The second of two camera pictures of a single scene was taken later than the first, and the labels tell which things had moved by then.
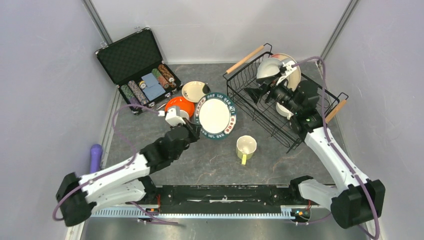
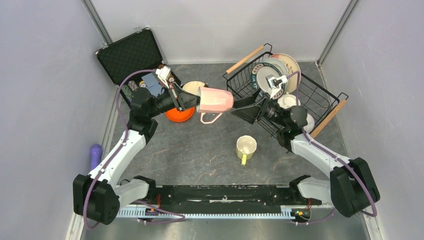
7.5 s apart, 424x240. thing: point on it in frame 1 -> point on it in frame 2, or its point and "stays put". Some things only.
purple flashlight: x=95 y=154 stays put
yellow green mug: x=245 y=146 stays put
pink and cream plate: x=294 y=80 stays put
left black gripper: x=194 y=129 -> x=187 y=100
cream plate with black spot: x=192 y=91 stays put
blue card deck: x=154 y=89 stays put
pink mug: x=184 y=114 -> x=213 y=100
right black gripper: x=256 y=92 -> x=251 y=114
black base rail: x=262 y=202 stays put
